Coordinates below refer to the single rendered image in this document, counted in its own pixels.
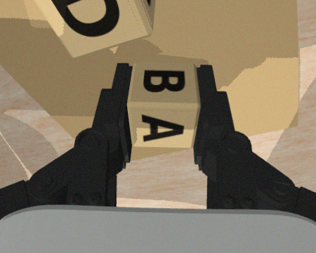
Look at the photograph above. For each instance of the tan square mat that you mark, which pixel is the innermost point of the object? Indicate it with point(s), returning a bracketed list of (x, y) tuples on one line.
[(252, 46)]

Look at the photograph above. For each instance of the tan letter block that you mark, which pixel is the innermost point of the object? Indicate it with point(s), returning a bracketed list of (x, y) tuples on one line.
[(163, 104), (90, 26)]

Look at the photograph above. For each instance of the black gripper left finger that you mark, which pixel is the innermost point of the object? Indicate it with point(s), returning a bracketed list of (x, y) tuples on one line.
[(80, 176)]

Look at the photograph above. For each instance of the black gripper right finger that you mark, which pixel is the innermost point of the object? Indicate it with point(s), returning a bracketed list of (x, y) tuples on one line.
[(237, 177)]

